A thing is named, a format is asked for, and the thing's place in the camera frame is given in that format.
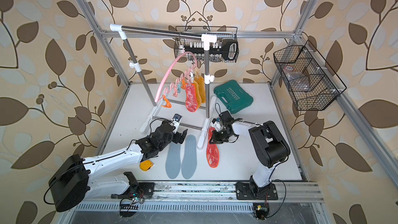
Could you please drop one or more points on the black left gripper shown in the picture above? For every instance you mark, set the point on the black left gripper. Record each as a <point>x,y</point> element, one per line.
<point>180,138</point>

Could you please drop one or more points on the orange clothes peg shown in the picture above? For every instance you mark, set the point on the orange clothes peg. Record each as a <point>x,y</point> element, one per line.
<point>166,103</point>

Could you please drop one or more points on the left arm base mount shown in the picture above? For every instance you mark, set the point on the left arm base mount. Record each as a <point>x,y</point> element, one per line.
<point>136,193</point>

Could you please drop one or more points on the black wire basket wall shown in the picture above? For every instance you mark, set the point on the black wire basket wall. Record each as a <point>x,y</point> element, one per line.
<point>220,43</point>
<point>311,81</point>

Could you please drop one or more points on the green plastic tool case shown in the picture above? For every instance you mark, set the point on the green plastic tool case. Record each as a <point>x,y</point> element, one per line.
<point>233,96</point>

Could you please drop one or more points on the black wire basket right wall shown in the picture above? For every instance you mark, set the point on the black wire basket right wall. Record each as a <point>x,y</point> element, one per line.
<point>311,81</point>

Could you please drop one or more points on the light blue insole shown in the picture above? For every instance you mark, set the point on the light blue insole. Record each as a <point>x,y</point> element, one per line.
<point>189,162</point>
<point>173,161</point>

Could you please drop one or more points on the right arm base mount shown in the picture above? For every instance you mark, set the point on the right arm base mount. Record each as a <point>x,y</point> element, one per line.
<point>250,191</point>

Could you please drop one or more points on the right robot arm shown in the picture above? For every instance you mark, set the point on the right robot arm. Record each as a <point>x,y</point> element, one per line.
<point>270,146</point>

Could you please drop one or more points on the yellow tape measure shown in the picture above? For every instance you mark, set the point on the yellow tape measure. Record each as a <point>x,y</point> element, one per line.
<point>146,165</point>

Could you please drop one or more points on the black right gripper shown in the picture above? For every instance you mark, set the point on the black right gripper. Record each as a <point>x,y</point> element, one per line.
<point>215,139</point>

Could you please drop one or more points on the orange yellow insole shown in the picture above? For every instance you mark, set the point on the orange yellow insole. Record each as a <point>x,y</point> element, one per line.
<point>201,87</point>
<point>197,94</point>

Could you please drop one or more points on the red insole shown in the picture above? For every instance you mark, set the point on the red insole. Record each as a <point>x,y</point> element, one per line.
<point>212,152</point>
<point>191,102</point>

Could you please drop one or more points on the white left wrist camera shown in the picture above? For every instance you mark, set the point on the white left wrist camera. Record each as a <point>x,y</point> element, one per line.
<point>176,122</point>

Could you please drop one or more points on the black wire basket back wall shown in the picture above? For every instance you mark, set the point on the black wire basket back wall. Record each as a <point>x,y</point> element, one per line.
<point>220,43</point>

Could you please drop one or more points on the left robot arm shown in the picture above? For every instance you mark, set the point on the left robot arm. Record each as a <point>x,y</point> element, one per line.
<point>80,178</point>

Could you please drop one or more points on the small electronics board with wires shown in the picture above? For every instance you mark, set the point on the small electronics board with wires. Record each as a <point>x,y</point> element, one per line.
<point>260,211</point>

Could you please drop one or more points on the plastic bag in basket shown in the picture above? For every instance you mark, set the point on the plastic bag in basket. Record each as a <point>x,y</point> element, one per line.
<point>297,81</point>

